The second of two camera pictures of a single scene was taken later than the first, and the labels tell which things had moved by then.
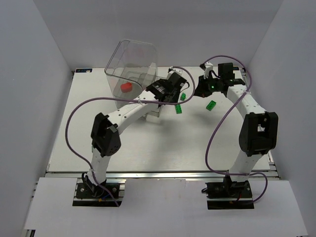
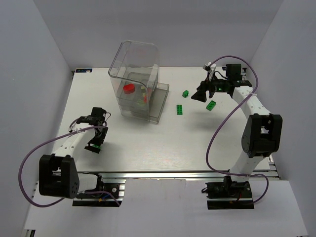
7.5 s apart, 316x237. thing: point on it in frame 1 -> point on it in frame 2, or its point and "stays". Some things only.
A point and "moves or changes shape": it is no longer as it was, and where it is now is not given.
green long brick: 211,105 stays
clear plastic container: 132,66 stays
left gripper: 171,95 -> 98,141
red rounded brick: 126,87 moves or changes shape
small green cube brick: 182,96 moves or changes shape
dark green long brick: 178,108 stays
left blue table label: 84,70 stays
